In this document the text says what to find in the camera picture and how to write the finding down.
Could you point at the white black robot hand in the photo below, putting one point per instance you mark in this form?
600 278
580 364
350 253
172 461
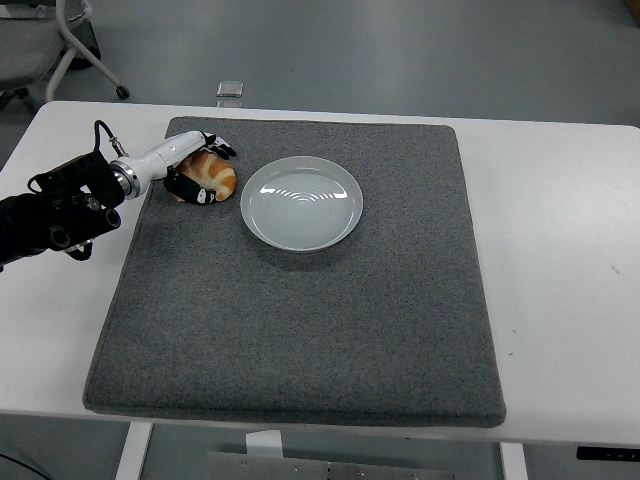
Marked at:
165 152

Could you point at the golden croissant bread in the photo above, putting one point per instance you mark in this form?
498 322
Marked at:
220 172

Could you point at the round white plate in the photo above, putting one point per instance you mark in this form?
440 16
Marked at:
300 210

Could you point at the grey metal plate with screws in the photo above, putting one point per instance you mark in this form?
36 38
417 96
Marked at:
325 470

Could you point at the square metal floor socket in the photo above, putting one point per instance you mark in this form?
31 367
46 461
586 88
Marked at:
230 88
229 104

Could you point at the grey office chair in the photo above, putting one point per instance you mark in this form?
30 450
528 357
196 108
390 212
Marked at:
20 50

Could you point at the grey felt mat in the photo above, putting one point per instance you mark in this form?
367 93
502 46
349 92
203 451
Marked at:
300 325

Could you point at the white table leg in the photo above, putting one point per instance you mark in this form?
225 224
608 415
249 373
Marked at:
514 462
132 452

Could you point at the black table control panel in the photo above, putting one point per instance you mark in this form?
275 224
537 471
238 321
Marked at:
607 453

